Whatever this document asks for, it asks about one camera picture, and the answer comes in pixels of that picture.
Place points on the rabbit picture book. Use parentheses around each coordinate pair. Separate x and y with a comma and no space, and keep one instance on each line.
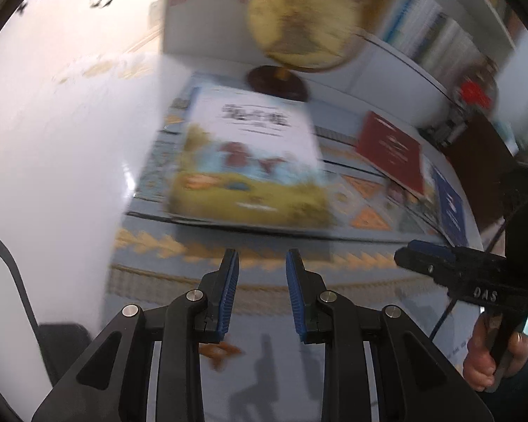
(246,162)

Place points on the round red flower fan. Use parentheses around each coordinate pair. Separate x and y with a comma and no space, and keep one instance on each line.
(475,92)

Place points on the antique yellow desk globe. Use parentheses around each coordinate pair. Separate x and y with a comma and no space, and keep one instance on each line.
(299,26)

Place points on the blue cartoon book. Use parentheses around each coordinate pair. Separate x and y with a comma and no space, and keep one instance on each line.
(450,206)

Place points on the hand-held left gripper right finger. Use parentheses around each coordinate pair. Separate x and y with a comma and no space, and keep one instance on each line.
(294,290)

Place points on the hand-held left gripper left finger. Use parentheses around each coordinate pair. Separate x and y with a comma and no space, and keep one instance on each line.
(229,290)

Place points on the white bookshelf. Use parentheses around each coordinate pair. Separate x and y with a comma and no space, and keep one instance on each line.
(202,30)

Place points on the person's right forearm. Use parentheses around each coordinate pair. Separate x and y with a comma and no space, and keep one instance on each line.
(527,373)

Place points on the row of white blue books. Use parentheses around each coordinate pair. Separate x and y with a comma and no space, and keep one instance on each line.
(435,39)

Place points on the brown wooden cabinet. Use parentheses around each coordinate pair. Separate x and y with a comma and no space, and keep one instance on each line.
(479,162)

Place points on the dark red book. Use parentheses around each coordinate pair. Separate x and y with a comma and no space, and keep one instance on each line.
(391,149)

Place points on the patterned blue table mat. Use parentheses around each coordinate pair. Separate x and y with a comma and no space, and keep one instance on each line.
(369,263)

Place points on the person's right hand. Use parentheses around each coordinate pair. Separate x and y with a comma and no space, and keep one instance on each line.
(477,369)

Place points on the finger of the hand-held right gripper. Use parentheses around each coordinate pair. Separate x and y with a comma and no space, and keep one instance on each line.
(426,263)
(435,249)

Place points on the dark carved fan stand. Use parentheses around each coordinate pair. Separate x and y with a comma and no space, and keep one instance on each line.
(453,129)

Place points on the green illustrated picture book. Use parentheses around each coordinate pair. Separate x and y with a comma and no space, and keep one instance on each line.
(415,211)

